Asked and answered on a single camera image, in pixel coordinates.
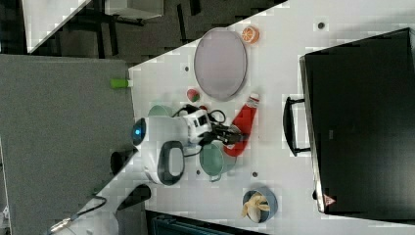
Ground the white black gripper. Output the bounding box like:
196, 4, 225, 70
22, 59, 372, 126
183, 110, 249, 145

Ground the red ketchup bottle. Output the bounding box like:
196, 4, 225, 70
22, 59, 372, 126
223, 93, 259, 157

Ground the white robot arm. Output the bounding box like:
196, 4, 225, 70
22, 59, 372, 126
132, 106, 248, 185

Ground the black toaster oven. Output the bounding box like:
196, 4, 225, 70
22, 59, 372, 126
300, 27, 415, 224

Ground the pink strawberry toy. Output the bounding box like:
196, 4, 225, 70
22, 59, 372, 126
186, 88, 200, 103

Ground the peeled banana toy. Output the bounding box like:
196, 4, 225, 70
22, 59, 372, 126
242, 192, 270, 223

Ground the green oval colander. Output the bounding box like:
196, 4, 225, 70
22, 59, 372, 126
148, 105, 173, 117

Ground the blue bowl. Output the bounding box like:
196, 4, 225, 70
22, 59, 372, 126
242, 186, 278, 223

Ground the grey round plate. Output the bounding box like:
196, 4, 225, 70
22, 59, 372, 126
194, 27, 248, 101

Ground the orange slice toy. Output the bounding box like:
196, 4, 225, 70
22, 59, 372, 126
242, 26, 259, 44

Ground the green marker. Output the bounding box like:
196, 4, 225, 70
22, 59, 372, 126
110, 78, 133, 89

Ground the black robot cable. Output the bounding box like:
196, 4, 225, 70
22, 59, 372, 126
170, 104, 227, 159

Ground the green cup with handle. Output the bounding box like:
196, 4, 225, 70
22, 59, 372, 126
199, 142, 237, 182

